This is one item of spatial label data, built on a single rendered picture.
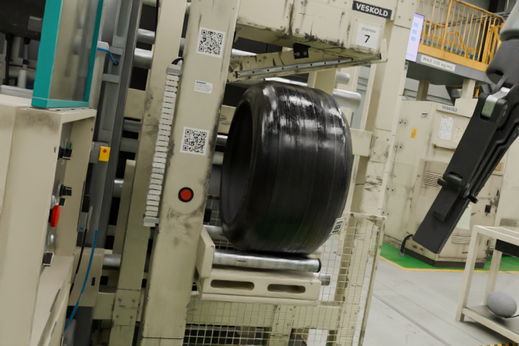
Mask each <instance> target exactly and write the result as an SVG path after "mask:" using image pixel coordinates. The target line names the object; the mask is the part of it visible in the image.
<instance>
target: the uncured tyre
mask: <svg viewBox="0 0 519 346"><path fill-rule="evenodd" d="M352 161H353V151H352V140H351V131H350V127H349V124H348V120H347V118H346V116H345V115H344V112H343V111H342V109H341V108H340V106H339V104H338V102H337V101H336V100H335V99H334V98H333V97H332V96H331V95H330V94H329V93H326V92H324V91H323V90H320V89H316V88H312V87H308V86H301V85H296V84H292V83H285V82H281V81H277V80H261V81H259V82H258V83H256V84H255V85H253V86H252V87H250V88H249V89H248V90H246V91H245V92H244V94H243V95H242V96H241V98H240V100H239V102H238V104H237V106H236V109H235V112H234V114H233V117H232V121H231V124H230V127H229V133H228V136H227V139H226V146H225V150H224V155H223V160H222V171H221V179H220V190H219V212H220V221H221V226H222V231H223V233H224V235H225V237H226V238H227V239H228V240H229V241H230V242H231V243H232V245H233V246H234V247H235V248H236V249H237V250H239V251H246V252H255V253H271V254H279V255H288V256H309V255H310V254H312V253H314V252H315V251H316V250H317V249H319V248H320V247H321V246H322V245H323V244H324V243H325V242H326V241H327V240H328V239H329V238H330V237H331V235H329V233H330V231H331V229H332V226H333V224H334V222H335V220H336V219H339V218H341V216H342V213H343V211H344V207H345V205H346V201H347V198H348V193H349V188H350V184H351V173H352Z"/></svg>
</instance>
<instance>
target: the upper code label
mask: <svg viewBox="0 0 519 346"><path fill-rule="evenodd" d="M225 34H226V33H225V32H220V31H217V30H214V29H207V28H203V27H200V30H199V35H198V44H197V49H196V52H197V53H200V54H204V55H208V56H215V57H219V58H222V49H223V44H224V39H225Z"/></svg>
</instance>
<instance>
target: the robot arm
mask: <svg viewBox="0 0 519 346"><path fill-rule="evenodd" d="M499 38H500V41H501V44H500V46H499V48H498V49H497V51H496V53H495V55H494V57H493V59H492V60H491V61H490V64H489V66H488V67H487V69H486V75H487V77H488V79H489V80H490V81H492V82H493V83H494V84H496V86H495V87H494V89H493V91H492V94H489V93H482V94H481V95H479V97H478V100H477V105H476V106H475V109H474V112H473V115H472V117H471V118H470V121H469V123H468V125H467V127H466V130H465V131H464V133H463V136H462V137H461V139H460V142H459V143H458V145H457V147H456V150H455V151H454V153H453V156H452V158H451V160H450V162H449V164H448V166H447V168H446V170H445V172H444V173H443V180H444V181H443V180H441V179H439V178H438V181H437V184H438V185H440V186H442V188H441V189H440V191H439V193H438V195H437V196H436V198H435V200H434V202H433V203H432V205H431V207H430V208H429V211H428V212H427V213H426V216H425V217H424V219H423V221H422V222H421V224H420V226H419V228H418V229H417V231H416V233H415V235H414V236H413V237H412V240H413V241H415V242H416V243H418V244H419V245H421V246H423V247H425V248H426V249H428V250H429V251H431V252H432V253H435V254H440V253H441V251H442V249H443V247H444V246H445V244H446V242H447V240H448V239H449V237H450V236H451V234H452V232H453V230H454V229H455V227H456V225H457V223H458V222H459V220H460V218H461V217H462V215H463V213H464V212H465V210H466V208H467V206H468V205H469V204H470V202H472V203H474V204H477V203H478V201H479V200H478V199H477V198H476V197H477V196H478V195H479V194H480V190H481V189H482V187H483V186H484V185H485V183H486V182H487V180H488V178H489V177H490V176H491V174H492V173H493V171H494V169H495V168H496V167H497V165H498V164H499V162H500V160H501V159H502V157H503V156H504V155H505V153H506V152H507V150H508V148H509V147H510V146H511V145H512V144H513V142H514V141H515V140H516V139H517V137H519V0H517V3H516V5H515V6H514V8H513V10H512V11H511V13H510V15H509V16H508V18H507V21H506V22H505V23H504V26H503V27H502V29H501V31H500V34H499Z"/></svg>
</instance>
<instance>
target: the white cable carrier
mask: <svg viewBox="0 0 519 346"><path fill-rule="evenodd" d="M168 68H172V69H177V70H179V69H181V67H180V66H178V65H174V64H169V65H168ZM179 75H180V76H182V75H181V74H177V73H170V72H167V76H166V80H167V81H166V82H165V86H166V87H165V88H164V91H165V92H164V93H163V96H164V97H163V98H162V101H164V102H165V103H162V104H161V106H162V107H164V108H161V112H162V113H161V114H160V117H161V119H160V120H159V123H160V124H159V125H158V128H159V129H158V135H157V140H156V142H155V143H156V145H155V147H154V149H155V151H154V157H153V159H154V160H153V161H152V165H153V166H152V167H151V170H152V172H151V177H150V182H149V188H148V197H147V203H146V209H145V214H144V217H145V218H146V219H159V216H157V210H158V204H159V201H158V200H159V198H160V197H159V195H160V194H161V191H160V190H161V184H162V179H163V173H164V169H163V168H165V164H164V163H165V158H166V155H167V154H166V153H165V152H167V150H168V149H170V148H171V145H170V144H168V142H167V141H169V137H168V136H169V135H170V132H169V130H171V127H170V126H169V125H171V120H172V114H173V112H174V111H173V110H172V108H174V106H175V105H174V104H173V103H174V102H175V99H174V97H176V93H175V92H177V88H176V87H177V86H178V83H177V81H178V76H179ZM170 108H171V109H170ZM162 118H163V119H162ZM169 119H170V120H169ZM144 226H151V227H155V223H149V222H144Z"/></svg>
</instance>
